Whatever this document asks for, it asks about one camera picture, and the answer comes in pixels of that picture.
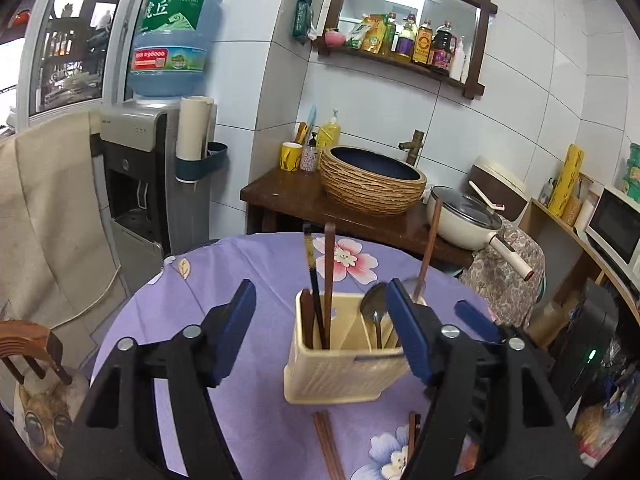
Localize patterned soap dispenser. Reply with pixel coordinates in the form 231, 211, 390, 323
300, 132, 321, 172

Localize dark soy sauce bottle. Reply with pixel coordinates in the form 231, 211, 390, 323
429, 21, 454, 75

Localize beige hanging cloth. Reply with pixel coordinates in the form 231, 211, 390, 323
0, 110, 132, 342

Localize yellow seasoning bag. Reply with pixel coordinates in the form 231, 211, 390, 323
347, 14, 386, 54

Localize brown wooden chopstick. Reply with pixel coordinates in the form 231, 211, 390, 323
320, 411, 347, 480
313, 412, 342, 480

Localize wooden wall shelf with mirror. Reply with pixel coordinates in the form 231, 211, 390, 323
311, 0, 499, 101

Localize purple floral tablecloth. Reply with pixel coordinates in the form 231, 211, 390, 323
92, 232, 501, 480

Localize yellow dish soap bottle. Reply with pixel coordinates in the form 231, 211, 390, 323
316, 109, 342, 151

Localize light wooden shelf unit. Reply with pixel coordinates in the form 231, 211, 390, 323
520, 197, 640, 346

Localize blue water bottle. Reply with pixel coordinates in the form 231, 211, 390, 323
127, 0, 225, 102

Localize black patterned chopstick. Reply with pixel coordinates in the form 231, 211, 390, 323
302, 225, 329, 350

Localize wooden chair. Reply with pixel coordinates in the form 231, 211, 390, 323
0, 320, 74, 387

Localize white microwave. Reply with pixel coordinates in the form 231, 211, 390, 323
585, 185, 640, 281

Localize yellow mug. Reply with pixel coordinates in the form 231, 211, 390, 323
280, 141, 304, 174

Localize bronze faucet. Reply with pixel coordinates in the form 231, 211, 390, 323
398, 130, 425, 166

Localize amber sauce bottle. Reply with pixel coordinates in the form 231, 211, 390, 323
412, 19, 434, 66

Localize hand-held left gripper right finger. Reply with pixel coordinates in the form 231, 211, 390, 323
385, 278, 591, 480

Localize brown and white rice cooker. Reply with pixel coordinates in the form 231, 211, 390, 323
467, 156, 530, 222

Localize white squeeze bottle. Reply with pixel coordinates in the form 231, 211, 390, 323
449, 37, 466, 81

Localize floral chair cover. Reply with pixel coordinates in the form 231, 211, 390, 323
459, 219, 546, 329

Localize black appliance with green light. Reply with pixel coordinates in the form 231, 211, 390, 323
549, 280, 622, 411

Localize cream pan with handle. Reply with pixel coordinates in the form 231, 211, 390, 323
426, 185, 535, 282

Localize green hanging packet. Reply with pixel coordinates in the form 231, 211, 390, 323
292, 0, 314, 39

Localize white rice paddle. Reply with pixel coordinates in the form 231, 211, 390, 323
468, 180, 506, 211

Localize dark wooden counter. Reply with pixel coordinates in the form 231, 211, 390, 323
240, 165, 476, 269

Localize white paper cup tube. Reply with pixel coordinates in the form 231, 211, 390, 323
178, 96, 216, 161

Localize cream plastic utensil holder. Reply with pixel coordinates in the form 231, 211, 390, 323
283, 289, 413, 405

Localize woven pattern wash basin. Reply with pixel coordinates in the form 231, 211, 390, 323
319, 145, 429, 216

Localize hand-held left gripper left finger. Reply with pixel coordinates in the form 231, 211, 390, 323
57, 279, 257, 480

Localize yellow wrap roll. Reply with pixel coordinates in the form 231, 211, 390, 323
548, 144, 585, 217

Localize sliding glass window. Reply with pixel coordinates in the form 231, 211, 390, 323
15, 0, 167, 122

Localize green stacked cans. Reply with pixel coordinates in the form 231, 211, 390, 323
620, 142, 640, 196

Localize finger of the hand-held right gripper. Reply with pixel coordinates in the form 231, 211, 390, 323
454, 299, 504, 344

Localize blue cup holder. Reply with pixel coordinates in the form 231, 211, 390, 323
175, 141, 229, 184

